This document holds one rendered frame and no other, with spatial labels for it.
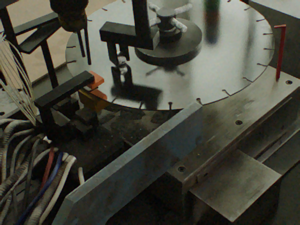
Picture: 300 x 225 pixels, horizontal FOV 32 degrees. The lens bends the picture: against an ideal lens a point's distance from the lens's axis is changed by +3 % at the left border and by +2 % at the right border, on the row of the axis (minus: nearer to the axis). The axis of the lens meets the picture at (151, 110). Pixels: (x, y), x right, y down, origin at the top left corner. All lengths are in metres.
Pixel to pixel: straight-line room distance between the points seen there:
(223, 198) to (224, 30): 0.27
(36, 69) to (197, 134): 0.58
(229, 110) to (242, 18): 0.15
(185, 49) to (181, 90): 0.09
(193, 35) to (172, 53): 0.06
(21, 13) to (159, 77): 0.68
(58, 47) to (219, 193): 0.60
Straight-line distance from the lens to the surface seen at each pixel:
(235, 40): 0.82
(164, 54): 0.78
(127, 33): 0.73
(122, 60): 0.77
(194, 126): 0.63
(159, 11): 0.80
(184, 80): 0.74
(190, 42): 0.80
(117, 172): 0.56
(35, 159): 0.72
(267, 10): 1.01
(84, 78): 0.72
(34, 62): 1.17
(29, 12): 1.37
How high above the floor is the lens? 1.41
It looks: 42 degrees down
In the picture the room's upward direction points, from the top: 6 degrees counter-clockwise
